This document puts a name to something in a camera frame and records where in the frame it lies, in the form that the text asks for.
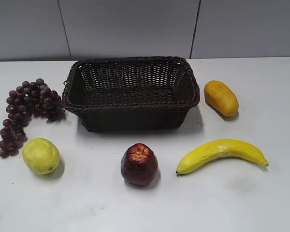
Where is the dark purple grape bunch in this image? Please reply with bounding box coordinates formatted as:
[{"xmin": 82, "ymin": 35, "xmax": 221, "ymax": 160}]
[{"xmin": 0, "ymin": 78, "xmax": 65, "ymax": 159}]

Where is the black woven basket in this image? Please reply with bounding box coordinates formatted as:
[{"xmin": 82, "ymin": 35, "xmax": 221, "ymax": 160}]
[{"xmin": 62, "ymin": 56, "xmax": 200, "ymax": 132}]

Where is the dark red apple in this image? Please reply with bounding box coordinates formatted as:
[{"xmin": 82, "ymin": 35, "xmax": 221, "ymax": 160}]
[{"xmin": 121, "ymin": 143, "xmax": 158, "ymax": 187}]

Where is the orange-yellow mango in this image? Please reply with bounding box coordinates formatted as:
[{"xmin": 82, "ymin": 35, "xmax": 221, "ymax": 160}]
[{"xmin": 204, "ymin": 80, "xmax": 239, "ymax": 117}]

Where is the yellow banana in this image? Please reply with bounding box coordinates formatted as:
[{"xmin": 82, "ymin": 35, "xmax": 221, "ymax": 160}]
[{"xmin": 176, "ymin": 139, "xmax": 269, "ymax": 175}]

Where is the yellow-green lemon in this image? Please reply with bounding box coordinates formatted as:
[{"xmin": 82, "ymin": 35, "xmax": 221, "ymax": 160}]
[{"xmin": 22, "ymin": 138, "xmax": 60, "ymax": 175}]

